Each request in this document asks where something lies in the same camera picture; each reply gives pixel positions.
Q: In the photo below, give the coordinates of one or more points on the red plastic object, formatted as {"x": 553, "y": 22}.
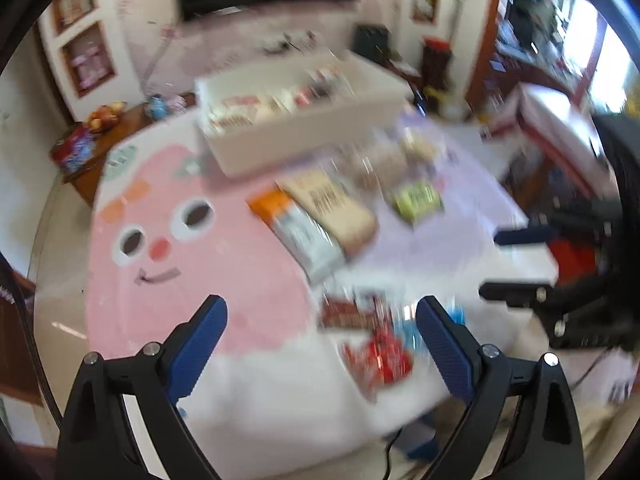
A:
{"x": 572, "y": 262}

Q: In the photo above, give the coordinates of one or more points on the wooden cabinet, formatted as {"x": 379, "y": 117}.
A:
{"x": 95, "y": 175}

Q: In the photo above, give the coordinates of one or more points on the dark air fryer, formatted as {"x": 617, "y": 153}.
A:
{"x": 372, "y": 42}

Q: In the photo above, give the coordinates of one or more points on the red and blue snack packet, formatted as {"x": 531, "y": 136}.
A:
{"x": 382, "y": 360}

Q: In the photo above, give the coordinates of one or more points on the pink cartoon tablecloth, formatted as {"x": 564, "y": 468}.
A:
{"x": 225, "y": 285}

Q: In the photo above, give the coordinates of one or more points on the beige cracker packet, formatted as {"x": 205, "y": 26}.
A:
{"x": 335, "y": 205}

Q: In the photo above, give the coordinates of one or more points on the fruit bowl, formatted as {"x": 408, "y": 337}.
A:
{"x": 104, "y": 117}

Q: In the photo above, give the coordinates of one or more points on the orange white snack packet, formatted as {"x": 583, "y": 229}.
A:
{"x": 300, "y": 235}

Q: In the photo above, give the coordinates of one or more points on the dark bin red top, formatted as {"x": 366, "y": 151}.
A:
{"x": 437, "y": 62}

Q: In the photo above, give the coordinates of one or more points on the green snack packet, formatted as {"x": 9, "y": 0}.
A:
{"x": 415, "y": 200}

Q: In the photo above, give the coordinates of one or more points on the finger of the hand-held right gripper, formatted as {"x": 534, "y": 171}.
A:
{"x": 522, "y": 236}
{"x": 515, "y": 292}

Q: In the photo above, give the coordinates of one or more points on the pink toy figure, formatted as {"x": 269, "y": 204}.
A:
{"x": 177, "y": 102}

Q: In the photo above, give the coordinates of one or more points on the wooden door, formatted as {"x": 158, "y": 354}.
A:
{"x": 15, "y": 345}

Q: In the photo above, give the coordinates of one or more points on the white plastic storage bin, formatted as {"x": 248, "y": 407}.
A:
{"x": 310, "y": 130}

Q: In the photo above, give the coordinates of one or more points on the red tin box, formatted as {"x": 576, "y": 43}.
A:
{"x": 72, "y": 149}

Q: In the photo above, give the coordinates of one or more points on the clear packet yellow pastry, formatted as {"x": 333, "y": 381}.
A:
{"x": 422, "y": 146}

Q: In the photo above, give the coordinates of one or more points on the framed picture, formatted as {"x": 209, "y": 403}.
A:
{"x": 76, "y": 4}

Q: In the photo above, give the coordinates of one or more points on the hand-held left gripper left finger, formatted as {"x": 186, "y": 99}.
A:
{"x": 200, "y": 345}

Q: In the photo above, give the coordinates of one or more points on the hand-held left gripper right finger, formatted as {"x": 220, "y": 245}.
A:
{"x": 445, "y": 347}

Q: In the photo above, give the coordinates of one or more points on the red white covered table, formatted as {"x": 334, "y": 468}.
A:
{"x": 550, "y": 130}

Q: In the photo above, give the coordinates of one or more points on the clear packet brown snack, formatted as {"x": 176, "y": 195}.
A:
{"x": 375, "y": 167}

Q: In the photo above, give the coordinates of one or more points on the blue box under table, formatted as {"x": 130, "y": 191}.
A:
{"x": 425, "y": 440}

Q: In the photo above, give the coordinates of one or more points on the brown chocolate snack packet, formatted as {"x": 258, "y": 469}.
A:
{"x": 350, "y": 315}

